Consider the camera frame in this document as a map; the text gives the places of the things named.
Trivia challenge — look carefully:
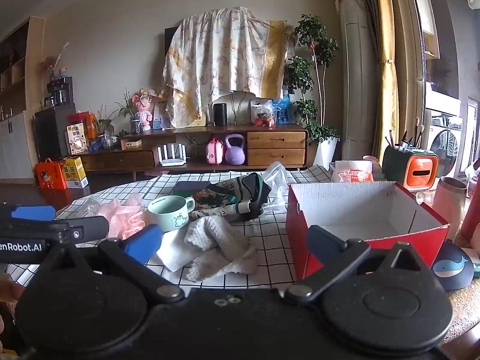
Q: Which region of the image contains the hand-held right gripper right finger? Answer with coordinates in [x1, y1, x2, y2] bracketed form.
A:
[284, 225, 432, 304]

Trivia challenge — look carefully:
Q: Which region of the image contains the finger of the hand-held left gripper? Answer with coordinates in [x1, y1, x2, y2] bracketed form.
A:
[0, 205, 70, 230]
[45, 215, 110, 240]

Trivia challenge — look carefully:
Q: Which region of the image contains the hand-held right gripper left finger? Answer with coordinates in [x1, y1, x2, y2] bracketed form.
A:
[43, 224, 185, 304]

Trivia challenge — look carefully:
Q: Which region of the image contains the red cardboard box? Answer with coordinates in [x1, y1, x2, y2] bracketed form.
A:
[286, 181, 451, 280]

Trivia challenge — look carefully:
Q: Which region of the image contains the pink mesh sponge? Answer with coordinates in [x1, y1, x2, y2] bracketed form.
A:
[98, 193, 146, 240]

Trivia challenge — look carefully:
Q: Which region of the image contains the white knitted towel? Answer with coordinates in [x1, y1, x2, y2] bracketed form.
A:
[184, 215, 260, 283]

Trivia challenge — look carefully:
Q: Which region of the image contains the clear plastic bag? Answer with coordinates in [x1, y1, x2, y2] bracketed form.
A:
[260, 161, 291, 214]

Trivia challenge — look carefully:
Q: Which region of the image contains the printed tote bag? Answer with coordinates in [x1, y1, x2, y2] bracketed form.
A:
[189, 172, 271, 222]

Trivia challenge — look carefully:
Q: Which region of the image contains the person's left hand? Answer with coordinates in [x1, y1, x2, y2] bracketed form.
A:
[0, 274, 25, 302]

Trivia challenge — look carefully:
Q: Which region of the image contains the clear plastic wrapper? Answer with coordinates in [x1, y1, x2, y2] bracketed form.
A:
[79, 194, 113, 218]

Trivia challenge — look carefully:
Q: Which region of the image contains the white paper napkin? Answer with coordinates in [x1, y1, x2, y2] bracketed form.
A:
[155, 229, 196, 272]

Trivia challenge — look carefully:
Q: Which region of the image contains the mint green cup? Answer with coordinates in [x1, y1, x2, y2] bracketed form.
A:
[147, 195, 196, 233]

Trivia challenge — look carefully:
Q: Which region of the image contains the orange gift box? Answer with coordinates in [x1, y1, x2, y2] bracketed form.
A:
[35, 158, 68, 190]

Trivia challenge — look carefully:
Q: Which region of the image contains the yellow milk carton box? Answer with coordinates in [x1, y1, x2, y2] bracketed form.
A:
[62, 156, 90, 189]

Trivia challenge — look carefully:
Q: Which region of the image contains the white checked tablecloth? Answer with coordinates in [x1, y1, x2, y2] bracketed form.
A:
[4, 165, 338, 293]

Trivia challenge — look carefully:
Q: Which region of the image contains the pink white tissue packet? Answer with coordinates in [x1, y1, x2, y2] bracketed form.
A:
[330, 160, 375, 184]

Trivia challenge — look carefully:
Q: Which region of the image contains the black low cabinet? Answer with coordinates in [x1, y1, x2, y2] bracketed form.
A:
[34, 104, 77, 162]

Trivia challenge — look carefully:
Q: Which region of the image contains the white router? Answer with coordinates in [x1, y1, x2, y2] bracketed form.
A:
[157, 143, 187, 167]

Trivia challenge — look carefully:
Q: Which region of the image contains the yellow snack box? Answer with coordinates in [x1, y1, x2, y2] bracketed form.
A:
[67, 124, 89, 154]

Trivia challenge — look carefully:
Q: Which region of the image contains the orange red box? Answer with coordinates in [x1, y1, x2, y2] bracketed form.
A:
[67, 111, 96, 139]

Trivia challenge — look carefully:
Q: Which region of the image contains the wooden television cabinet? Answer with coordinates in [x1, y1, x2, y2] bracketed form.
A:
[77, 124, 309, 181]

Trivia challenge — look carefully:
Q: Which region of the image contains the potted orchid plant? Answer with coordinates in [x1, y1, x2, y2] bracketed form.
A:
[114, 90, 143, 134]

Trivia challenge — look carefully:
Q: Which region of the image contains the pink toy suitcase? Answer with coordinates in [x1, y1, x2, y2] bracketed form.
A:
[205, 137, 225, 164]

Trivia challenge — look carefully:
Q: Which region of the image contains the green orange desk organizer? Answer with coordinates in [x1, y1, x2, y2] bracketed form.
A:
[382, 145, 439, 188]

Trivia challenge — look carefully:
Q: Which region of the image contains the purple kettlebell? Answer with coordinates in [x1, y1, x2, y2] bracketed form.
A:
[224, 134, 246, 166]

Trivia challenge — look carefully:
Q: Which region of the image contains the pink doll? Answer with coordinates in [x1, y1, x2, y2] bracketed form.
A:
[131, 89, 158, 131]

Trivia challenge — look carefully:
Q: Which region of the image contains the black coffee machine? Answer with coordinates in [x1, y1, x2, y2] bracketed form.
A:
[44, 77, 74, 107]

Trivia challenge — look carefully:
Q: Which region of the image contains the bunch of brushes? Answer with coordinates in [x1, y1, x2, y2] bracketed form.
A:
[384, 117, 426, 149]

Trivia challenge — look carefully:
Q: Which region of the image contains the dark whale print pouch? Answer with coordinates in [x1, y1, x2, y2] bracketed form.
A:
[430, 240, 475, 291]

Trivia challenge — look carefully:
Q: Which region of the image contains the wooden shelf unit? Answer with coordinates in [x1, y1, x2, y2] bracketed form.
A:
[0, 16, 46, 184]

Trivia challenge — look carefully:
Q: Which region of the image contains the beige tumbler cup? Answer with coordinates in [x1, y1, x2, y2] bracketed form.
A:
[431, 176, 467, 241]

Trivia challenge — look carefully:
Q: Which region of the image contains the plastic bag of fruit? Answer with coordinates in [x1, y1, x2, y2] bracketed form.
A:
[249, 99, 278, 127]

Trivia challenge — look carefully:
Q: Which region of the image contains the red water bottle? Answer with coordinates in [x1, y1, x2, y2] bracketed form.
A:
[460, 195, 480, 241]

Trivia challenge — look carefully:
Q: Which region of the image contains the white teal box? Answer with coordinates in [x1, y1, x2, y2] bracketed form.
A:
[459, 245, 480, 265]

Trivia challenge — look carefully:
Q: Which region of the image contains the white washing machine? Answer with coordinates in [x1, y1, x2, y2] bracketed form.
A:
[427, 109, 464, 181]

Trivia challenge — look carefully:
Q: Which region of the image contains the beige shell shaped decor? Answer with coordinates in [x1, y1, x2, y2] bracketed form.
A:
[208, 91, 263, 125]

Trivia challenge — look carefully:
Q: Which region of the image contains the beige tower air conditioner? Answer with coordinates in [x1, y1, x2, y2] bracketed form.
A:
[335, 0, 379, 152]

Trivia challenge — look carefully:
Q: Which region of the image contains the yellow curtain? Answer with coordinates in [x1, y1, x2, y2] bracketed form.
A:
[373, 0, 400, 151]

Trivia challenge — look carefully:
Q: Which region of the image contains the potted green tree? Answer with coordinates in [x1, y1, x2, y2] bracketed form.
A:
[283, 14, 340, 169]

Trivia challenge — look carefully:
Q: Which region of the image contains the wooden wall cabinet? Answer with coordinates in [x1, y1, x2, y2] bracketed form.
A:
[412, 0, 440, 59]

